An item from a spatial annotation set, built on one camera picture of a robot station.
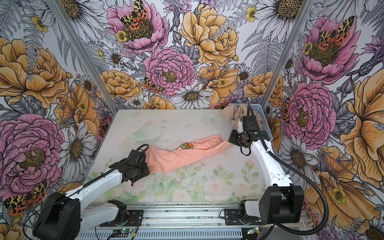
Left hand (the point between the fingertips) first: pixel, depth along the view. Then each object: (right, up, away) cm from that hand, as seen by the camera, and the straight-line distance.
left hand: (146, 176), depth 87 cm
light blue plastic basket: (+77, +41, +27) cm, 91 cm away
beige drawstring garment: (+56, +38, +22) cm, 71 cm away
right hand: (+47, +20, -5) cm, 52 cm away
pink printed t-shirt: (+8, +9, +1) cm, 12 cm away
